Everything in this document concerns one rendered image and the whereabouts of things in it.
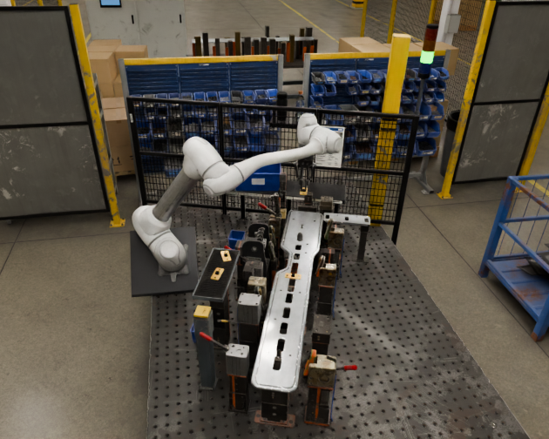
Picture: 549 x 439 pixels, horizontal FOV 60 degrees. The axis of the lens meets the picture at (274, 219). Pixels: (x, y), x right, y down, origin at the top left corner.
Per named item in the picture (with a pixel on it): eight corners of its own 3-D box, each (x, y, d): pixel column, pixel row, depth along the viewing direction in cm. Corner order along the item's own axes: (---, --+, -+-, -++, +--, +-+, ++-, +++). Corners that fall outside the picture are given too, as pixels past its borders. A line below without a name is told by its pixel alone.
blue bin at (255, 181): (281, 191, 318) (281, 173, 311) (234, 191, 317) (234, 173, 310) (280, 179, 332) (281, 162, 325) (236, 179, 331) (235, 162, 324)
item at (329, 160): (342, 169, 321) (346, 125, 305) (308, 166, 324) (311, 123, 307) (342, 168, 323) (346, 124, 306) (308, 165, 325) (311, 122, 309)
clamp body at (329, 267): (334, 322, 261) (339, 272, 243) (311, 320, 262) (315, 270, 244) (335, 310, 269) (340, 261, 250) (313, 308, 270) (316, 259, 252)
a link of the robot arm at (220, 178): (245, 177, 228) (228, 155, 230) (214, 195, 221) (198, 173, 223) (240, 188, 240) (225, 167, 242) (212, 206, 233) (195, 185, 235)
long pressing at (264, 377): (302, 395, 186) (303, 392, 185) (246, 387, 189) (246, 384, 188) (323, 213, 302) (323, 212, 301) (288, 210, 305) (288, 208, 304)
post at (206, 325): (214, 390, 222) (208, 321, 198) (198, 388, 222) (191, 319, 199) (218, 377, 228) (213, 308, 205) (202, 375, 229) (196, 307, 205)
